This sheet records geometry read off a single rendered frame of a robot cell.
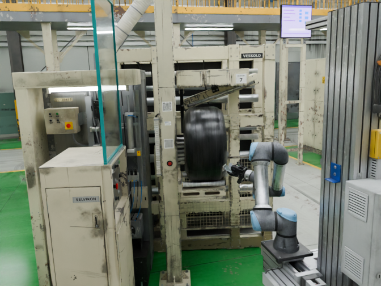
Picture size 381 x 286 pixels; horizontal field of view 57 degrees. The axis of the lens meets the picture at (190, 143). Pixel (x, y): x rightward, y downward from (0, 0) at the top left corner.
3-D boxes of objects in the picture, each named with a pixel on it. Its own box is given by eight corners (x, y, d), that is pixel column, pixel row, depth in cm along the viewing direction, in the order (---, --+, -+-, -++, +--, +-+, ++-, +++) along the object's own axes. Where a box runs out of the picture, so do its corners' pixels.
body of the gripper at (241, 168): (236, 161, 256) (249, 165, 247) (237, 170, 260) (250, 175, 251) (229, 166, 252) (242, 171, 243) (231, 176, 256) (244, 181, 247)
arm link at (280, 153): (291, 137, 216) (283, 188, 250) (272, 138, 218) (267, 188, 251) (293, 150, 208) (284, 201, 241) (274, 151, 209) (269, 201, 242)
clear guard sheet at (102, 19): (103, 164, 193) (88, -20, 175) (119, 145, 247) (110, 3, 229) (106, 164, 193) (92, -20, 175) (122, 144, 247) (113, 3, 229)
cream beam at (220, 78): (177, 88, 291) (176, 70, 288) (177, 87, 316) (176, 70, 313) (249, 85, 293) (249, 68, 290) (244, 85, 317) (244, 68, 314)
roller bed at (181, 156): (164, 169, 318) (163, 138, 312) (165, 165, 332) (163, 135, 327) (186, 169, 318) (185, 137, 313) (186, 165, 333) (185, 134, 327)
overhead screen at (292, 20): (280, 37, 605) (281, 4, 595) (279, 38, 610) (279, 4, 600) (311, 37, 620) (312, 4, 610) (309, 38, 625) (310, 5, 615)
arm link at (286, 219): (299, 236, 200) (299, 214, 197) (275, 235, 201) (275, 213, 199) (295, 227, 212) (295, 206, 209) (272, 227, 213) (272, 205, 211)
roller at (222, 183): (181, 184, 271) (181, 180, 275) (181, 188, 274) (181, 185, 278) (225, 182, 272) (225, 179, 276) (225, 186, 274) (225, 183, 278)
